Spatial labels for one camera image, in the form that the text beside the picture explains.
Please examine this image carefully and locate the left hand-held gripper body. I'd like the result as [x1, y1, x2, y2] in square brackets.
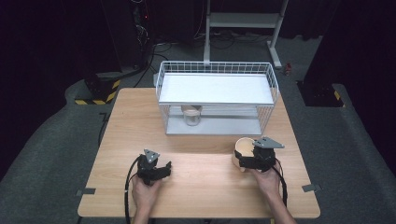
[136, 148, 163, 187]

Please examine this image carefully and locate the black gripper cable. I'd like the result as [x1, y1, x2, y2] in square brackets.
[123, 154, 143, 224]
[271, 158, 290, 208]

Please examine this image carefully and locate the black yellow striped base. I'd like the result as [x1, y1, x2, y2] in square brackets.
[74, 72, 122, 106]
[296, 79, 347, 108]

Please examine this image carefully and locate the wooden bowl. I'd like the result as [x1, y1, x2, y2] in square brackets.
[231, 136, 260, 173]

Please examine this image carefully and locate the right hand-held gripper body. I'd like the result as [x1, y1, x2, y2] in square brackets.
[250, 136, 285, 173]

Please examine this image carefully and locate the glass jar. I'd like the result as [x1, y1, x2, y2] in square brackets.
[181, 105, 204, 127]

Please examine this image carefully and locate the white wire shelf rack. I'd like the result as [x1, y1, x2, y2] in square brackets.
[154, 60, 280, 136]

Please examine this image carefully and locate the white metal stand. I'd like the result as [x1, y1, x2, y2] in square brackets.
[203, 0, 290, 70]

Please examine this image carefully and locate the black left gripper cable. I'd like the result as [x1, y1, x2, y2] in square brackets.
[123, 154, 143, 224]

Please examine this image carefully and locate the grey tape piece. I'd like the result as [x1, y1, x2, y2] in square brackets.
[75, 188, 97, 197]
[301, 183, 322, 193]

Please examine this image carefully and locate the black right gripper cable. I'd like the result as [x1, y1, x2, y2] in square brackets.
[271, 158, 290, 208]

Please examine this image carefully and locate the person's right hand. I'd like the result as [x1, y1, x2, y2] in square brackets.
[248, 159, 283, 201]

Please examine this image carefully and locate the dark equipment tower with wires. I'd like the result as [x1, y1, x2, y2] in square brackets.
[129, 0, 157, 70]

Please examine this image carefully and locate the person's left hand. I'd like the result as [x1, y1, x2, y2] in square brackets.
[131, 176, 163, 213]

